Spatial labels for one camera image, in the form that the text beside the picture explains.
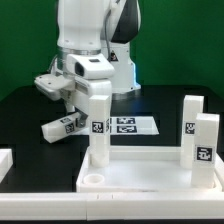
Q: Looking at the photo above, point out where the white front rail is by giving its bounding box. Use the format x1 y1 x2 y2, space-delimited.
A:
0 192 224 221

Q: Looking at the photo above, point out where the white desk top tray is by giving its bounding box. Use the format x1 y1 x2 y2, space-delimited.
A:
76 146 223 193

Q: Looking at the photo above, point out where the white left corner block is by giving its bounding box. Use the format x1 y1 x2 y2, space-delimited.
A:
0 149 13 183

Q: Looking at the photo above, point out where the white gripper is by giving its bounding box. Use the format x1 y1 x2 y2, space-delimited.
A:
35 53 115 128

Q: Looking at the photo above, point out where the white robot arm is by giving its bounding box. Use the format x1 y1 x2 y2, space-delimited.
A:
35 0 141 128

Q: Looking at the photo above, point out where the white marker plate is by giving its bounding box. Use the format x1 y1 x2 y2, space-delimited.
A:
110 116 159 135

